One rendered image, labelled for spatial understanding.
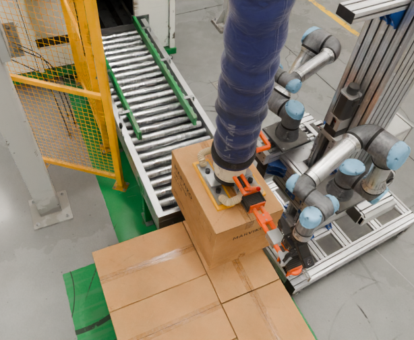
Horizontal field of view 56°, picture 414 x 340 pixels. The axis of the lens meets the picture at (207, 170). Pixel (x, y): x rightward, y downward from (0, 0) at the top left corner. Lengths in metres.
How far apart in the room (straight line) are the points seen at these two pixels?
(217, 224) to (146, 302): 0.67
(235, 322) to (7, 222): 2.01
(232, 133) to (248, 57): 0.42
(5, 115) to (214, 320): 1.70
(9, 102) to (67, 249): 1.24
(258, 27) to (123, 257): 1.62
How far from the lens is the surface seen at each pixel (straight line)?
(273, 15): 1.38
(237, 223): 1.97
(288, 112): 2.32
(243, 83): 1.52
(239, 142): 1.75
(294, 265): 1.75
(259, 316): 2.36
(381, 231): 3.32
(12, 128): 2.66
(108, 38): 4.17
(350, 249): 3.12
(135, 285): 2.39
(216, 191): 2.03
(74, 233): 3.25
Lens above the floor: 2.74
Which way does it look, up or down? 51 degrees down
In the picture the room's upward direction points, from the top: 7 degrees clockwise
